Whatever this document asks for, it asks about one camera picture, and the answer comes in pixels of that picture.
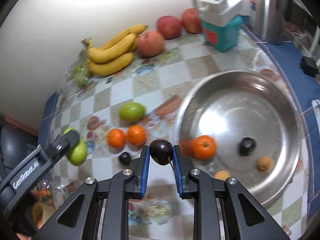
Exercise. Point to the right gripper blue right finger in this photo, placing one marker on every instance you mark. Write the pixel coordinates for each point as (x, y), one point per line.
(178, 169)

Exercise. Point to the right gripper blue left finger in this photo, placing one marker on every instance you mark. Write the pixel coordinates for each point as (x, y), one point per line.
(145, 170)

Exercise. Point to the small dark plum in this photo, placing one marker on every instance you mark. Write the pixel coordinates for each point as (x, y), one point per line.
(125, 158)

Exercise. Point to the small orange tangerine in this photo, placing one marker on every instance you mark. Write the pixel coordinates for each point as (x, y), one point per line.
(203, 147)

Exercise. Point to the brown longan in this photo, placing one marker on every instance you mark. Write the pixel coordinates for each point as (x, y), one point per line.
(265, 164)
(222, 175)

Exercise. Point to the large green jujube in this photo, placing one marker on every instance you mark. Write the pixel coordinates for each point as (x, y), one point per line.
(131, 112)

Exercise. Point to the small green jujube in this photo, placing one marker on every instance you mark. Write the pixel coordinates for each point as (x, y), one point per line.
(78, 154)

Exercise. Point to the bag of green fruits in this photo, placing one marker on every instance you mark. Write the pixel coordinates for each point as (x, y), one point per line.
(77, 75)

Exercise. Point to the patterned plastic tablecloth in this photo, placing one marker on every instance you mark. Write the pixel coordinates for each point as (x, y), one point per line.
(152, 82)

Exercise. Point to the large steel bowl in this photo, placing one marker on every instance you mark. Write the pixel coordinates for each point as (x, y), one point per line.
(231, 105)

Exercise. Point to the yellow banana bunch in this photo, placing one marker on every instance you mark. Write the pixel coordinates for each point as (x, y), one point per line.
(114, 55)

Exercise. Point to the peach coloured apple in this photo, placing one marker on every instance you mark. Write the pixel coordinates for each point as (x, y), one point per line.
(151, 43)

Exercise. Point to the teal toy box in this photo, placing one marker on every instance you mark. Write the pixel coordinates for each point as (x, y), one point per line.
(222, 38)

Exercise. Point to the red apple middle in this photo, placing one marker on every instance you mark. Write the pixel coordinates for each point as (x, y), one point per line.
(169, 27)

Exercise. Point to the red apple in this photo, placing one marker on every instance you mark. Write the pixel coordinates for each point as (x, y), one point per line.
(169, 27)
(191, 21)

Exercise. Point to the red apple right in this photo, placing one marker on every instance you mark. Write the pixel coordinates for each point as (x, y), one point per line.
(191, 21)

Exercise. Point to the white phone stand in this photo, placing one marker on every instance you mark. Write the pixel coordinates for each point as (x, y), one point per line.
(316, 107)

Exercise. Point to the blue cloth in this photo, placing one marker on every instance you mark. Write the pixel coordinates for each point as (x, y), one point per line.
(304, 89)

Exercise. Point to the white power strip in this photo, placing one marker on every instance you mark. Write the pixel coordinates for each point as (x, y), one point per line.
(219, 12)

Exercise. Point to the black power adapter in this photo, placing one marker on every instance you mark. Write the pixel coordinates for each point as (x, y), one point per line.
(308, 66)

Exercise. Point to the steel thermos jug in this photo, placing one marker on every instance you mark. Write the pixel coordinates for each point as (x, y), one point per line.
(268, 18)

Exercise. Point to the white chair frame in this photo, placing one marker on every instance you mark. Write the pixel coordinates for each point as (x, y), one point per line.
(301, 17)

